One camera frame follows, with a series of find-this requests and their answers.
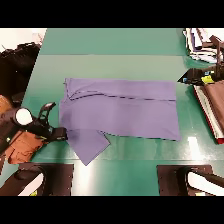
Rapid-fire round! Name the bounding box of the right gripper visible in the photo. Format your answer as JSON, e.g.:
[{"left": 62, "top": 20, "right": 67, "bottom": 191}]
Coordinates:
[{"left": 185, "top": 67, "right": 205, "bottom": 85}]

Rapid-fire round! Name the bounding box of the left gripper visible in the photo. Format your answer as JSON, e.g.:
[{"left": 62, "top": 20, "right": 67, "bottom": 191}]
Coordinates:
[{"left": 49, "top": 126, "right": 69, "bottom": 143}]

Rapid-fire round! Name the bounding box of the purple T-shirt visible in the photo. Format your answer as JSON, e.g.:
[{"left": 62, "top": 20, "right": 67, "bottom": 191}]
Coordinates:
[{"left": 58, "top": 77, "right": 182, "bottom": 167}]

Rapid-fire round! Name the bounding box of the heap of clothes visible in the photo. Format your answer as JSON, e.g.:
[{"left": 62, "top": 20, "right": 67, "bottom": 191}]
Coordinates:
[{"left": 182, "top": 27, "right": 224, "bottom": 65}]

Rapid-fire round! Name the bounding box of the white garment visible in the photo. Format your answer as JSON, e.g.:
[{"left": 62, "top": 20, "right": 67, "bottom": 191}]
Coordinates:
[{"left": 193, "top": 85, "right": 224, "bottom": 141}]

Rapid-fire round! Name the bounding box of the brown garment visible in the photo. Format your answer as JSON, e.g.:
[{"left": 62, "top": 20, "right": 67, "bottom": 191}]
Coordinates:
[{"left": 203, "top": 80, "right": 224, "bottom": 134}]

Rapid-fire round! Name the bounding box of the orange-brown garment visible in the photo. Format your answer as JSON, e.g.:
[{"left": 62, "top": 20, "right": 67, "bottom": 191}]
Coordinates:
[{"left": 4, "top": 129, "right": 47, "bottom": 165}]

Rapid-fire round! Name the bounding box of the red garment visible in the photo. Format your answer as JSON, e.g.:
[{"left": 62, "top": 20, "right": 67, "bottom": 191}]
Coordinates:
[{"left": 194, "top": 89, "right": 224, "bottom": 145}]

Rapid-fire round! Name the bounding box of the tan garment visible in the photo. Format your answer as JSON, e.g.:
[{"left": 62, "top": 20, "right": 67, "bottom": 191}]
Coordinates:
[{"left": 0, "top": 94, "right": 14, "bottom": 116}]

